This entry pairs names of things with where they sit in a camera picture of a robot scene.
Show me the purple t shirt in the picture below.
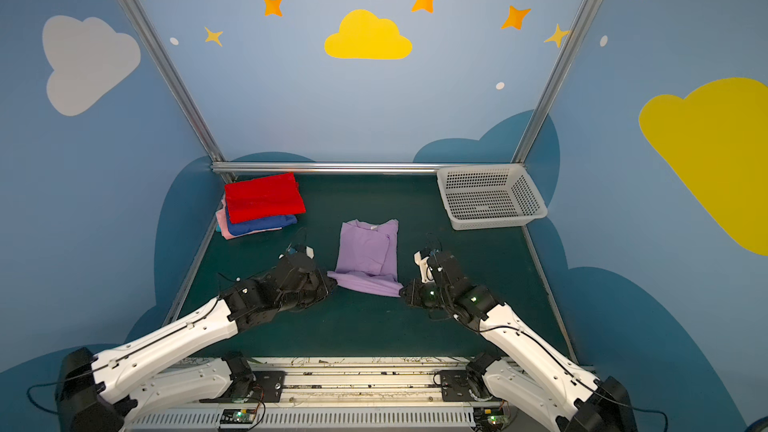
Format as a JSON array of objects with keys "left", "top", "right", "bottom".
[{"left": 328, "top": 219, "right": 403, "bottom": 298}]

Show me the white plastic laundry basket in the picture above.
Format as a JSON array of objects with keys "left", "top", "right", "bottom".
[{"left": 436, "top": 164, "right": 548, "bottom": 231}]

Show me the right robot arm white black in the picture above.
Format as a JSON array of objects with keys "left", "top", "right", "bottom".
[{"left": 400, "top": 249, "right": 638, "bottom": 431}]

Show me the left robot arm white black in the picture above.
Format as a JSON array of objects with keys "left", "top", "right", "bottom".
[{"left": 54, "top": 249, "right": 337, "bottom": 431}]

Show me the folded blue t shirt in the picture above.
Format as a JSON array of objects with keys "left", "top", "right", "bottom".
[{"left": 224, "top": 215, "right": 298, "bottom": 237}]

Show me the folded red t shirt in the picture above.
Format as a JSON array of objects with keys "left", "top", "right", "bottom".
[{"left": 225, "top": 173, "right": 306, "bottom": 224}]

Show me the folded pink t shirt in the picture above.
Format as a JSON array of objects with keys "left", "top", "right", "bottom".
[{"left": 215, "top": 204, "right": 234, "bottom": 240}]

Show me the rear horizontal aluminium bar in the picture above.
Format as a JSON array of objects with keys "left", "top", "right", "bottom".
[{"left": 211, "top": 162, "right": 505, "bottom": 176}]

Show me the right controller circuit board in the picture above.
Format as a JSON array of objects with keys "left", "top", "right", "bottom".
[{"left": 473, "top": 408, "right": 508, "bottom": 432}]

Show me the controller circuit board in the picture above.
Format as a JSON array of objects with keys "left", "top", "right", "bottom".
[
  {"left": 219, "top": 408, "right": 257, "bottom": 429},
  {"left": 473, "top": 408, "right": 508, "bottom": 432}
]

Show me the left controller circuit board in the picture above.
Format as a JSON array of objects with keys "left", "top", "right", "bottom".
[{"left": 219, "top": 408, "right": 257, "bottom": 429}]

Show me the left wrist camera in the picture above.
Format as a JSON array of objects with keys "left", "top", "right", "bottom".
[{"left": 285, "top": 244, "right": 314, "bottom": 259}]

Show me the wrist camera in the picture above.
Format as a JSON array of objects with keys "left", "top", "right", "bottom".
[
  {"left": 285, "top": 244, "right": 314, "bottom": 259},
  {"left": 414, "top": 248, "right": 442, "bottom": 284}
]

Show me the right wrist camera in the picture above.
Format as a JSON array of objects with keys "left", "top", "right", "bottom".
[{"left": 414, "top": 248, "right": 442, "bottom": 284}]

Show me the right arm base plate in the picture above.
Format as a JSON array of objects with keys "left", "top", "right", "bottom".
[{"left": 437, "top": 370, "right": 478, "bottom": 402}]

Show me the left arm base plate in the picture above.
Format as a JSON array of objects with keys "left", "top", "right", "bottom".
[{"left": 244, "top": 370, "right": 286, "bottom": 404}]

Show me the aluminium rail base frame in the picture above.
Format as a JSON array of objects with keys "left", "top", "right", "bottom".
[{"left": 122, "top": 357, "right": 549, "bottom": 431}]

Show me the left slanted aluminium post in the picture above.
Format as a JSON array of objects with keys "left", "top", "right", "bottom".
[{"left": 117, "top": 0, "right": 226, "bottom": 166}]

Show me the slanted aluminium post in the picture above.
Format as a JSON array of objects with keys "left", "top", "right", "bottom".
[
  {"left": 117, "top": 0, "right": 226, "bottom": 166},
  {"left": 511, "top": 0, "right": 604, "bottom": 166}
]

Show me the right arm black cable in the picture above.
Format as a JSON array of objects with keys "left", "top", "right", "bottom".
[{"left": 599, "top": 392, "right": 670, "bottom": 432}]

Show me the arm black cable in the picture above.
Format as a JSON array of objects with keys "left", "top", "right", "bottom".
[
  {"left": 599, "top": 392, "right": 670, "bottom": 432},
  {"left": 26, "top": 380, "right": 61, "bottom": 416}
]

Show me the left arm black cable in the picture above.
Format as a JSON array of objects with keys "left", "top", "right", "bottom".
[{"left": 26, "top": 380, "right": 61, "bottom": 416}]

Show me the right slanted aluminium post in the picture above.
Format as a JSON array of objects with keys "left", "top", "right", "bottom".
[{"left": 511, "top": 0, "right": 604, "bottom": 166}]

